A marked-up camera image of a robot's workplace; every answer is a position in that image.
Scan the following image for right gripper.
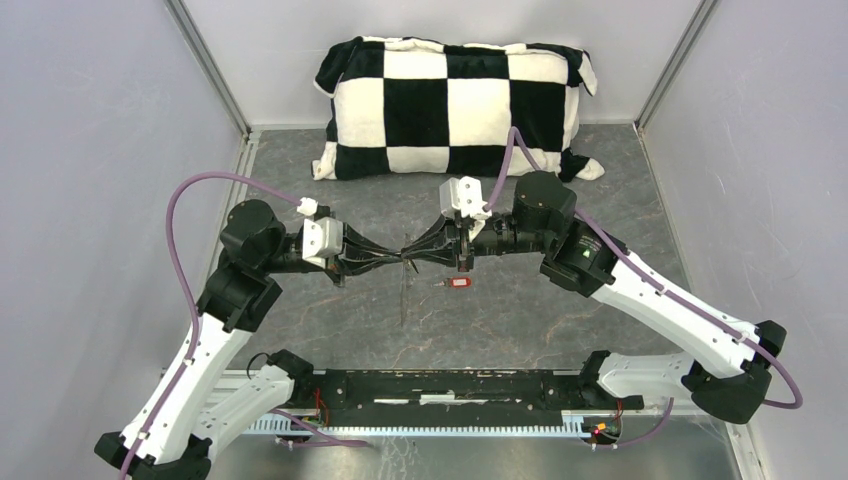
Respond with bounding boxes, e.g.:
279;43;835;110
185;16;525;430
402;210;552;272

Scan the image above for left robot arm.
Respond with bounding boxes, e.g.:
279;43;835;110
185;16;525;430
94;199;401;479

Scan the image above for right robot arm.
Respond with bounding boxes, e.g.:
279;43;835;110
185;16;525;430
401;171;786;424

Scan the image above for black and white checkered pillow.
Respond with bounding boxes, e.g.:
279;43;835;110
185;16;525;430
311;36;604;182

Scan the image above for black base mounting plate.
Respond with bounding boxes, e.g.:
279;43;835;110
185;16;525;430
282;369;645;427

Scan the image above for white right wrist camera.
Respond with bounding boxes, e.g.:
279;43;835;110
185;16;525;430
438;176;492;229

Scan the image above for white slotted cable duct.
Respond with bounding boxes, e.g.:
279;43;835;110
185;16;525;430
244;414;590;440

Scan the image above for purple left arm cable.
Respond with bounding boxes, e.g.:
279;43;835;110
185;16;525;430
117;171;303;480

